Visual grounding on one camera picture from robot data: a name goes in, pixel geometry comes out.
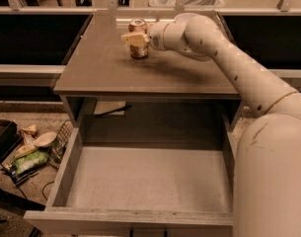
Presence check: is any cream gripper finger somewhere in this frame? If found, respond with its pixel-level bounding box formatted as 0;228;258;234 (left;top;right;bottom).
121;32;149;47

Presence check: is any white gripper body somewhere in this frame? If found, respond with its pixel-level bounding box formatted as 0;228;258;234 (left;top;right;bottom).
147;22;169;50

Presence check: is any orange soda can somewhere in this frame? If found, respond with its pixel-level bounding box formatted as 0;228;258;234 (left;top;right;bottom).
128;19;148;59

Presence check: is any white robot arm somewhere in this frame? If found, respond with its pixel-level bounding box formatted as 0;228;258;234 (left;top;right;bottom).
121;13;301;237

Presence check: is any grey cabinet with glossy top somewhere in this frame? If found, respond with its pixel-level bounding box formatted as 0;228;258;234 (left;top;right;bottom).
54;14;244;148

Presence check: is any open grey top drawer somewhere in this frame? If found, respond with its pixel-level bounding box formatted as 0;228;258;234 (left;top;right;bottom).
24;117;236;237

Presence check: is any small white dish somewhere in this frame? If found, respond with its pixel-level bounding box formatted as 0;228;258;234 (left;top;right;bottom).
34;131;57;147

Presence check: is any green snack bag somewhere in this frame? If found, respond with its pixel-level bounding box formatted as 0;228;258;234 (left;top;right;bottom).
14;150;48;175

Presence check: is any black box on floor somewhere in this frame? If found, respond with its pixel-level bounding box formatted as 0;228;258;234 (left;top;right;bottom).
0;119;23;163

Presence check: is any black wire basket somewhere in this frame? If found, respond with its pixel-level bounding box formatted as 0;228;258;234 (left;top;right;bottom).
48;120;73;170

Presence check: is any black cable on floor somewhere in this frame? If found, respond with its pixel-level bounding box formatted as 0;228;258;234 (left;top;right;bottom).
41;180;55;201

